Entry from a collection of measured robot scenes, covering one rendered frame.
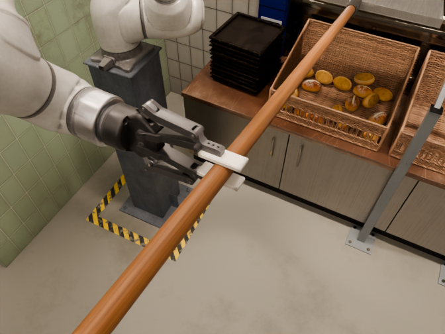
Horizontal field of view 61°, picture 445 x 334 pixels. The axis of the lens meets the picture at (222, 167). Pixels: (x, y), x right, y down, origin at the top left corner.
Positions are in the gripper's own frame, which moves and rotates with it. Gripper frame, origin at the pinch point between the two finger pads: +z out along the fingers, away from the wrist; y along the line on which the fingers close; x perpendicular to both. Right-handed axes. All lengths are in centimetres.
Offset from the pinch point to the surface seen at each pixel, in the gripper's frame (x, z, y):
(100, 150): -97, -121, 115
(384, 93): -148, 21, 50
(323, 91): -143, -7, 57
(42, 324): -7, -84, 144
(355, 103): -135, 10, 53
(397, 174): -105, 38, 64
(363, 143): -115, 21, 61
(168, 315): -37, -33, 138
